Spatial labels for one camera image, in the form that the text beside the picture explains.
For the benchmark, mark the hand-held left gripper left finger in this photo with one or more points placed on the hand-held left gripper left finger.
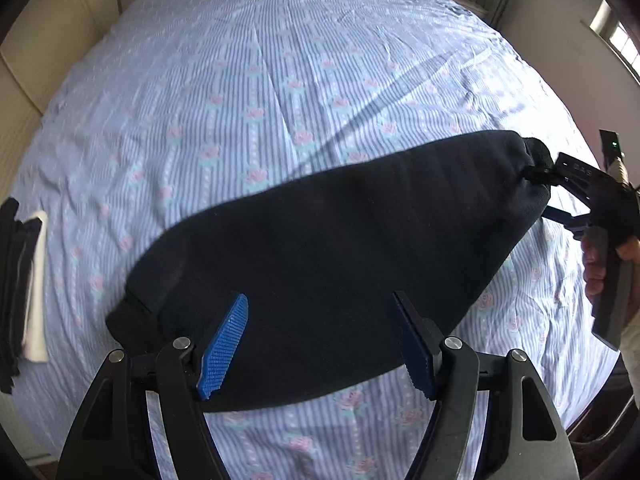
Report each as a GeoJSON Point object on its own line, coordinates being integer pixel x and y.
{"type": "Point", "coordinates": [224, 347]}

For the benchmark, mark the white folded cloth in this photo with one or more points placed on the white folded cloth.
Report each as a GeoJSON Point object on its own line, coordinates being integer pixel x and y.
{"type": "Point", "coordinates": [36, 305]}

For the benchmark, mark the black pants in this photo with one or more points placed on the black pants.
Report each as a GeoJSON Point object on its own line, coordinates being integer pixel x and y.
{"type": "Point", "coordinates": [320, 270]}

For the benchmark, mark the person's right hand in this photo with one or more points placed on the person's right hand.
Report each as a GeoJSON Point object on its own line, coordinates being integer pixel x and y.
{"type": "Point", "coordinates": [617, 215]}

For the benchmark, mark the blue striped floral bed sheet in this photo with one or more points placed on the blue striped floral bed sheet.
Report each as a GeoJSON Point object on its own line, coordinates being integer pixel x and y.
{"type": "Point", "coordinates": [240, 85]}

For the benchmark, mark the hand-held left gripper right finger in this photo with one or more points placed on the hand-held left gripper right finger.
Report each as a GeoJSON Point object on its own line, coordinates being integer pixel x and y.
{"type": "Point", "coordinates": [414, 347]}

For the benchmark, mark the window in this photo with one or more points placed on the window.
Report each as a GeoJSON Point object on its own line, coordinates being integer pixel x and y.
{"type": "Point", "coordinates": [615, 40]}

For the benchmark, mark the beige upholstered headboard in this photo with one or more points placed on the beige upholstered headboard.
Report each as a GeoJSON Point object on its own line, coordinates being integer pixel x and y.
{"type": "Point", "coordinates": [55, 25]}

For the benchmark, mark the black folded clothes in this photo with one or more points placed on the black folded clothes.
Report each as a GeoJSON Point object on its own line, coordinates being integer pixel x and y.
{"type": "Point", "coordinates": [14, 295]}

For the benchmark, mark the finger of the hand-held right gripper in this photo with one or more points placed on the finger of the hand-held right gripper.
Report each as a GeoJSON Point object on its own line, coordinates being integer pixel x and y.
{"type": "Point", "coordinates": [557, 214]}
{"type": "Point", "coordinates": [539, 176]}

